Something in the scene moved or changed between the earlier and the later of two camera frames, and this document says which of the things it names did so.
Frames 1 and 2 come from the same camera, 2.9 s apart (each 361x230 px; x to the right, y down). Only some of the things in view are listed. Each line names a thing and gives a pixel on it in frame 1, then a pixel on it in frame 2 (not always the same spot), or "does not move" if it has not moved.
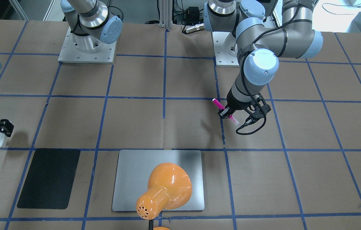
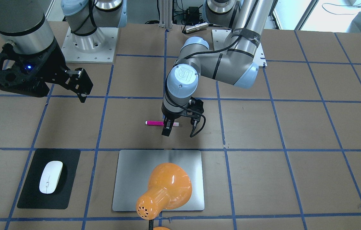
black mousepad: [49, 183] does not move
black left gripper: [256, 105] to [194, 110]
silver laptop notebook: [134, 167] does not move
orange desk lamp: [169, 187] does not move
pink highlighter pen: [221, 107] to [160, 123]
